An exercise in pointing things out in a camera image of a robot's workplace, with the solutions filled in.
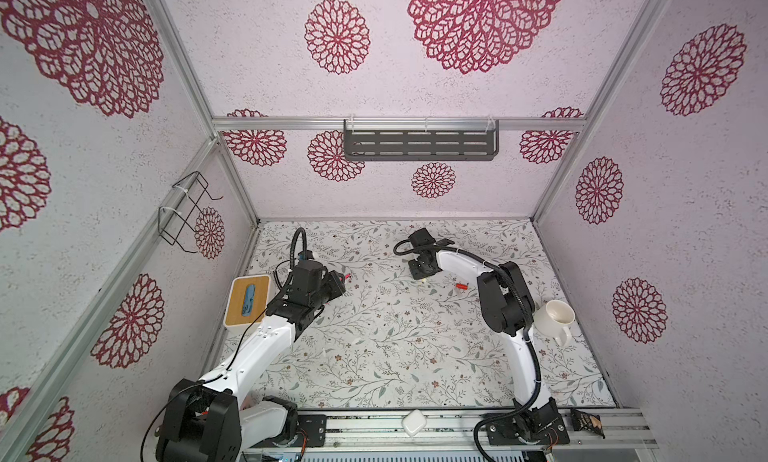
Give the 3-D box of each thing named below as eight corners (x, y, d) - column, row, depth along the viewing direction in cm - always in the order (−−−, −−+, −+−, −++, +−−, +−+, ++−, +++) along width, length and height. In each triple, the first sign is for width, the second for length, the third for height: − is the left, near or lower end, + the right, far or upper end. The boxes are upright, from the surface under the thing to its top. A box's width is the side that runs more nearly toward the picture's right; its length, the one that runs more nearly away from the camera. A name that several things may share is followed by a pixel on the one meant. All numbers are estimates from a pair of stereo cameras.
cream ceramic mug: (543, 348, 90) (556, 337, 83) (530, 312, 97) (541, 299, 91) (571, 348, 90) (586, 337, 83) (556, 312, 97) (569, 299, 91)
